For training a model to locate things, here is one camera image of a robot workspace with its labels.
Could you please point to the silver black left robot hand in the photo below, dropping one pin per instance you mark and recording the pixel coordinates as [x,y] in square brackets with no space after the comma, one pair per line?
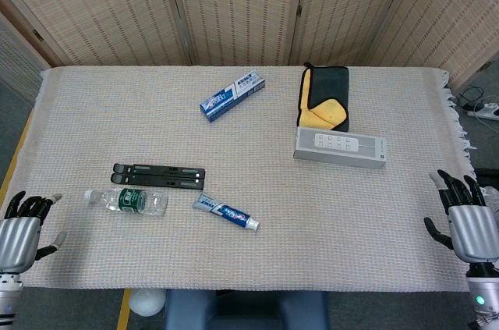
[17,236]

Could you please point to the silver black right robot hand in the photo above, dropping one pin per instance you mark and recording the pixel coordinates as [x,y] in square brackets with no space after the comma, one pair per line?
[473,232]

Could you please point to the blue white toothpaste tube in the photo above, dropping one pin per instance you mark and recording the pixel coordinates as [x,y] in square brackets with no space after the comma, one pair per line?
[230,212]

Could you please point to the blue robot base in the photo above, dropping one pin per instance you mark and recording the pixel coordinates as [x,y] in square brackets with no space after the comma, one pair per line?
[241,312]

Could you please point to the clear green-label water bottle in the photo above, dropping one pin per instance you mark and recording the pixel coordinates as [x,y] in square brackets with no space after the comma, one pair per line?
[128,201]

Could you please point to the white floor power strip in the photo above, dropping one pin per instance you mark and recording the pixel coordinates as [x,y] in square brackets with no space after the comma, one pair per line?
[485,111]

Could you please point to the white round robot joint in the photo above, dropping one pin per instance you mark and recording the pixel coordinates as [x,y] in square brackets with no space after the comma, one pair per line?
[146,302]

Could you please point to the black folded laptop stand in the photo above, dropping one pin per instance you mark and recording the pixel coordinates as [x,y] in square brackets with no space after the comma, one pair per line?
[156,176]

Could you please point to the white power strip box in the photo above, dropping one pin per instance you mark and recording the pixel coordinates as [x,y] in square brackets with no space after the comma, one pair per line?
[339,148]

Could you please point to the beige woven tablecloth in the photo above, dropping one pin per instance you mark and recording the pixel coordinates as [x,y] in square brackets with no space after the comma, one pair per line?
[312,228]

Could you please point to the bamboo folding screen panel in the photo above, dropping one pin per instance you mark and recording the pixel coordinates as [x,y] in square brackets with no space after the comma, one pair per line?
[351,6]
[15,64]
[452,14]
[97,6]
[238,6]

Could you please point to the yellow grey folded cloth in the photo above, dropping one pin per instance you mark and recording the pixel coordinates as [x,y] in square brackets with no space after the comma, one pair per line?
[327,84]

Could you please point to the blue white toothpaste box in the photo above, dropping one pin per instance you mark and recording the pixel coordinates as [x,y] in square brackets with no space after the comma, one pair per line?
[230,98]

